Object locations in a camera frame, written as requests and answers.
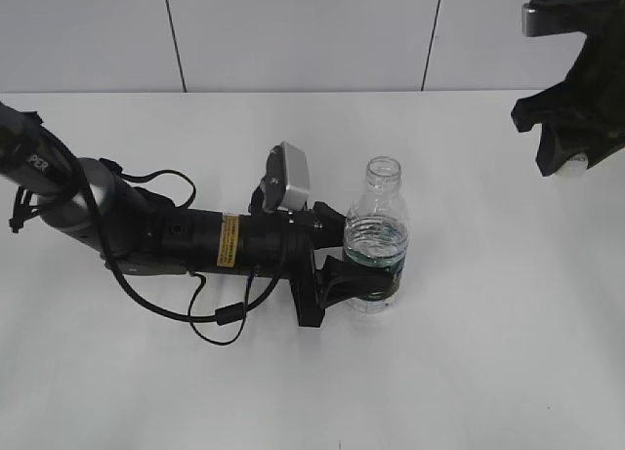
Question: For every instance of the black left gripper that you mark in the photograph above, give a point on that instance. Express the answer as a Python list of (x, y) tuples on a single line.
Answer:
[(304, 232)]

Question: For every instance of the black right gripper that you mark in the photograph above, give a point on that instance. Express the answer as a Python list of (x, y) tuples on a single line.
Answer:
[(586, 111)]

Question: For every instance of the white green bottle cap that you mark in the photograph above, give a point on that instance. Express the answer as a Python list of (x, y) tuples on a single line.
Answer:
[(575, 166)]

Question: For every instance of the clear Cestbon water bottle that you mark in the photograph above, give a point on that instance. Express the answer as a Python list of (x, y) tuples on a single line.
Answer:
[(376, 233)]

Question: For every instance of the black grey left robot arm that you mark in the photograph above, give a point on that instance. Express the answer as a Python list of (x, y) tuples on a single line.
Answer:
[(141, 233)]

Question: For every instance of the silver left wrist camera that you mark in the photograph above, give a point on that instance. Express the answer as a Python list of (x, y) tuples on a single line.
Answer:
[(286, 183)]

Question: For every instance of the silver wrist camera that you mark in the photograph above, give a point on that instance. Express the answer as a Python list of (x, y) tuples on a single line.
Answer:
[(286, 183), (553, 17)]

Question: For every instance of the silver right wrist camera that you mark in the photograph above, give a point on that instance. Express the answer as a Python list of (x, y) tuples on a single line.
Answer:
[(553, 17)]

